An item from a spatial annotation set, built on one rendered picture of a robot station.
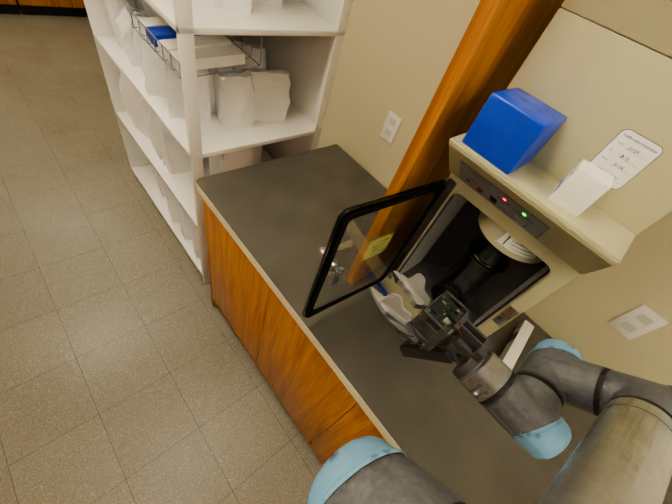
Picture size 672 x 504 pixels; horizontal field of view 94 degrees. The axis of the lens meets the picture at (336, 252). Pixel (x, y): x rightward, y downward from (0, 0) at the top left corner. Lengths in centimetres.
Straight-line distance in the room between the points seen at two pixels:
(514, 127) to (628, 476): 45
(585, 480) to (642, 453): 9
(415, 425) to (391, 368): 15
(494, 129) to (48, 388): 196
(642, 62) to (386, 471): 62
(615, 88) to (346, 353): 76
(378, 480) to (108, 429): 159
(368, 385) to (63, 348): 156
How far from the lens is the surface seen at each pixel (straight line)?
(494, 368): 58
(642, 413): 57
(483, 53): 68
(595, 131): 68
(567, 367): 65
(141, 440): 182
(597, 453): 49
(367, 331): 96
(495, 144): 61
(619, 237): 66
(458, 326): 56
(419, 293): 62
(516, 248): 80
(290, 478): 177
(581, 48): 68
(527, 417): 59
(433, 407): 97
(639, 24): 67
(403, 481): 37
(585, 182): 61
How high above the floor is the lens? 175
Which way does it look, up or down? 48 degrees down
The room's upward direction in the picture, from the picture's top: 22 degrees clockwise
